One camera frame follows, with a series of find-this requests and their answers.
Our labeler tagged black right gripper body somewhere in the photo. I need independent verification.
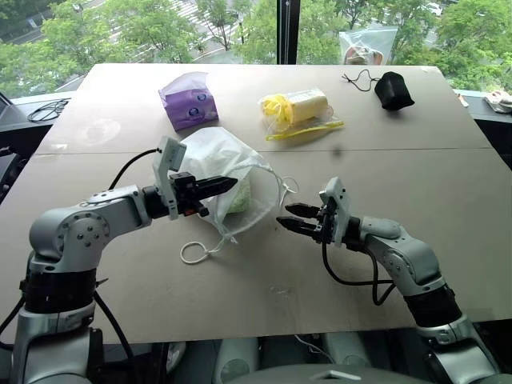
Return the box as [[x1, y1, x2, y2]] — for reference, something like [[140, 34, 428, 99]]
[[312, 199, 337, 246]]

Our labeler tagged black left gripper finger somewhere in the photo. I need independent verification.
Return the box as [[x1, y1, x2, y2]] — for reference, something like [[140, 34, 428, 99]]
[[195, 175, 240, 190], [197, 185, 236, 199]]

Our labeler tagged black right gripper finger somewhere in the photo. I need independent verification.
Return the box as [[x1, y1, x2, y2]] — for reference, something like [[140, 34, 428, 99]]
[[284, 203, 322, 220], [276, 216, 319, 238]]

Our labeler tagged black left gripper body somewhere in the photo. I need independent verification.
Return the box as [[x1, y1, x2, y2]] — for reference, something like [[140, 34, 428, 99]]
[[167, 170, 210, 219]]

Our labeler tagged white drawstring bag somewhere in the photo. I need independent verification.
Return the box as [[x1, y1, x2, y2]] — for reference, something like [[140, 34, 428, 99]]
[[179, 127, 300, 266]]

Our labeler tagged light green towel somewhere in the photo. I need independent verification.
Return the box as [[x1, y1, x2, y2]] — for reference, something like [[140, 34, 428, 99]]
[[226, 178, 258, 214]]

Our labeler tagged clear plastic bag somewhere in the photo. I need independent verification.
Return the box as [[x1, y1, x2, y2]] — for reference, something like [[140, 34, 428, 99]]
[[338, 27, 399, 66]]

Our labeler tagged purple tissue pack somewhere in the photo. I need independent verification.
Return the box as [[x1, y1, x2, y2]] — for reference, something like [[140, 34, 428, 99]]
[[158, 71, 220, 133]]

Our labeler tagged grey rounded shape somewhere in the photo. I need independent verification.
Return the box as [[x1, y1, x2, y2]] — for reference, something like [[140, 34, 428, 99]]
[[318, 331, 375, 370], [213, 337, 262, 384]]

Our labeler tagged black fabric pouch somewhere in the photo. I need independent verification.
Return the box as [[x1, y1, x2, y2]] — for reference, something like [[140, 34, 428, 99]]
[[374, 70, 415, 110]]

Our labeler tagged crumpled pale cloth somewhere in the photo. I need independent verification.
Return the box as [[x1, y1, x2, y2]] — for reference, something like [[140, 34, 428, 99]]
[[485, 89, 512, 114]]

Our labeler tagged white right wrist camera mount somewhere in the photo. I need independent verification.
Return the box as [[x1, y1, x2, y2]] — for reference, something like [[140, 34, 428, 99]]
[[318, 176, 354, 248]]

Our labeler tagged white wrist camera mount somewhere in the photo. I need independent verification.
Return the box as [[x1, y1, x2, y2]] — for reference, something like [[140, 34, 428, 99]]
[[318, 176, 354, 248], [152, 135, 187, 222]]

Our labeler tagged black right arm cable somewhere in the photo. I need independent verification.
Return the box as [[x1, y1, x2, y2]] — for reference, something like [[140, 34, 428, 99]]
[[321, 238, 396, 307]]

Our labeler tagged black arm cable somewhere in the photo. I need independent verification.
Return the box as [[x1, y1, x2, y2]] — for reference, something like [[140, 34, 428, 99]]
[[108, 148, 162, 191], [321, 238, 396, 307]]

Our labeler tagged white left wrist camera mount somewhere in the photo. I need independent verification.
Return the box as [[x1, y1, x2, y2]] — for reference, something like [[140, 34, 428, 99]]
[[152, 135, 187, 222]]

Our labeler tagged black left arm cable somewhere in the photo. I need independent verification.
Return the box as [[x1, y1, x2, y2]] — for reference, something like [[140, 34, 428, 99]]
[[108, 148, 162, 191]]

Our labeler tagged thin white wire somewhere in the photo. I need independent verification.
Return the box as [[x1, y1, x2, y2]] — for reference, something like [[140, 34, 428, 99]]
[[294, 334, 335, 363]]

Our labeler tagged thin black cord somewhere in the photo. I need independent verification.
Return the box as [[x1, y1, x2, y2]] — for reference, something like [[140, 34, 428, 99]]
[[342, 69, 382, 96]]

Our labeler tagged black shoulder cable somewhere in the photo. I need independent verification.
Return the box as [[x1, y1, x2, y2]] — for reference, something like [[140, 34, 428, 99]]
[[93, 290, 139, 384]]

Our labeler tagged coiled black cable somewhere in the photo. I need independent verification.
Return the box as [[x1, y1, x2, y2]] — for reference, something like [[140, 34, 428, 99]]
[[27, 98, 70, 122]]

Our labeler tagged dark window frame post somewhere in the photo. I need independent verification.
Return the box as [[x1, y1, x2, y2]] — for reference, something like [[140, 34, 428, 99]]
[[275, 0, 300, 66]]

